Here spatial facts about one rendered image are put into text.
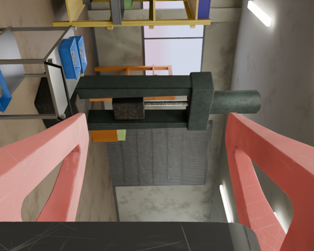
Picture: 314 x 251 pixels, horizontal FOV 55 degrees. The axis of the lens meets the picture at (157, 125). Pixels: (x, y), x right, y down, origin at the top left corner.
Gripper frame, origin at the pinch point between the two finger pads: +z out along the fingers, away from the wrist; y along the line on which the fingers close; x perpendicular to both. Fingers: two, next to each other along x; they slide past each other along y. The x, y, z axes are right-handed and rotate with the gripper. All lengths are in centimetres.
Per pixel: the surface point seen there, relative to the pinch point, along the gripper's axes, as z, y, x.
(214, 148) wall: 688, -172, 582
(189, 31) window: 688, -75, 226
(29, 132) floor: 267, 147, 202
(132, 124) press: 335, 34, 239
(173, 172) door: 680, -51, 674
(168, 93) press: 317, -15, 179
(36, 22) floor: 370, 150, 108
